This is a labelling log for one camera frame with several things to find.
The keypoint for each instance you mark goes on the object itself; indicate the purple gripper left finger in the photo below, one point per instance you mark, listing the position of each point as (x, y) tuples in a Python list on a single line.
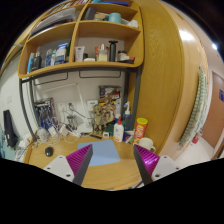
[(79, 162)]

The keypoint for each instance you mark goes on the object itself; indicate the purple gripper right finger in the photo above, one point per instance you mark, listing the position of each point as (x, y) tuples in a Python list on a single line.
[(146, 162)]

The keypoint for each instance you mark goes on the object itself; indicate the blue mouse pad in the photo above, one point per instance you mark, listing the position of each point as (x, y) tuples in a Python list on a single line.
[(104, 152)]

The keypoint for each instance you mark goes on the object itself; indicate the black computer mouse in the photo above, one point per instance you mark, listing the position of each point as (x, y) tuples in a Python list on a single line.
[(49, 151)]

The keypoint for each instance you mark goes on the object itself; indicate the white mug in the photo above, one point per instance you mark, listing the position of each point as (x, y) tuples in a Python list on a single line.
[(147, 143)]

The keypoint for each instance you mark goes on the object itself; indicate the yellow chips can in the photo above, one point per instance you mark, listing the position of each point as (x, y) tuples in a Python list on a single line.
[(140, 128)]

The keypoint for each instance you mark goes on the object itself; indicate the white glue bottle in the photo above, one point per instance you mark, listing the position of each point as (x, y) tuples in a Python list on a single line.
[(118, 131)]

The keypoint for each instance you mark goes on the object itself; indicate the clear spray bottle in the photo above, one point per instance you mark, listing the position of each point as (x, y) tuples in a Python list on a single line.
[(127, 116)]

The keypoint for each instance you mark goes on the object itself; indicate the wooden figure model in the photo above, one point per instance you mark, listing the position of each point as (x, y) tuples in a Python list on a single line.
[(99, 120)]

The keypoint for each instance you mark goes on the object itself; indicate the hanging green white cloth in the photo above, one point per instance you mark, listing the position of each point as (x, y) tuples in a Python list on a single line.
[(197, 117)]

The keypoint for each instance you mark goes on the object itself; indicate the brown door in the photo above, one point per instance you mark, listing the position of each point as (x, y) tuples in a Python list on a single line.
[(214, 124)]

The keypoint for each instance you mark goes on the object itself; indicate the white tube on shelf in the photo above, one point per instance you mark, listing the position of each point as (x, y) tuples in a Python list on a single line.
[(79, 51)]

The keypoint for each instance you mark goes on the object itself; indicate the blue box on shelf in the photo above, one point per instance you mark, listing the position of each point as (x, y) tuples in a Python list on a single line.
[(60, 54)]

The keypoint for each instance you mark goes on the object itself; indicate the black cylinder bottle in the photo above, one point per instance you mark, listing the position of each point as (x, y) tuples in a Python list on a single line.
[(112, 54)]

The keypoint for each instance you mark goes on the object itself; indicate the wooden wall shelf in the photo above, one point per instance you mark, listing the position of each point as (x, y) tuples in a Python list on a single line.
[(131, 37)]

